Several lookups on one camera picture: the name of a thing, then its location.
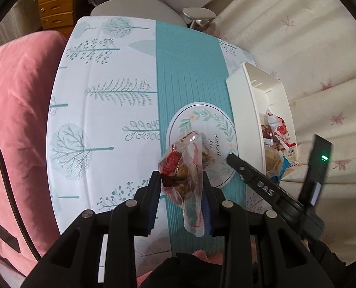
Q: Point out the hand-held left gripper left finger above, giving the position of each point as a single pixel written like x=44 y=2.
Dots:
x=154 y=204

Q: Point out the tree print tablecloth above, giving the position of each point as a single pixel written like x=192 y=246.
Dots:
x=106 y=126

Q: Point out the blue and white candy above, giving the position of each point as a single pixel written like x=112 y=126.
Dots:
x=286 y=168

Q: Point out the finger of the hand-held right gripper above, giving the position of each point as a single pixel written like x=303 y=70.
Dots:
x=265 y=186

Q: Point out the wooden desk with drawers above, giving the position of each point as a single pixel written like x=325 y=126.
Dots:
x=54 y=9

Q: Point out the white plastic storage box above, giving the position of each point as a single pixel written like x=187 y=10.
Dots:
x=244 y=111

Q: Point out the clear bag of mixed candies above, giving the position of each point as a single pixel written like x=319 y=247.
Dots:
x=184 y=180

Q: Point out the person's black clothing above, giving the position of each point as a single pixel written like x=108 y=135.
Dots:
x=181 y=273

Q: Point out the leaf print curtain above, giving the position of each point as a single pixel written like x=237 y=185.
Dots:
x=316 y=51

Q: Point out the pink blanket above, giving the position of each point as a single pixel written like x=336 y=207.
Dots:
x=15 y=111

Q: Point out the red and white snack packet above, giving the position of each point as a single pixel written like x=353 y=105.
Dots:
x=281 y=130

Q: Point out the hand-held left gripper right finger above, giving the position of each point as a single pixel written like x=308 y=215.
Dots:
x=206 y=205

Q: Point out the person's right forearm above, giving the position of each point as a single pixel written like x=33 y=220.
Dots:
x=331 y=264

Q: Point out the grey office chair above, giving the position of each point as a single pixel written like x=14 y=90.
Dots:
x=130 y=6

